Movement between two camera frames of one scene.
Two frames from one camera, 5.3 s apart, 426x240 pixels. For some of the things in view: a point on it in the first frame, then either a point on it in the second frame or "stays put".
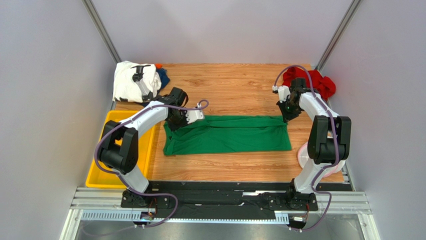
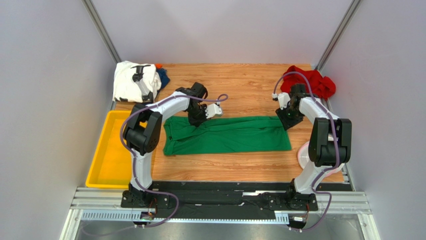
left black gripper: (184, 123) -> (198, 122)
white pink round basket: (303, 158) stays put
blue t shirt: (164, 78) stays put
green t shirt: (228, 134) stays put
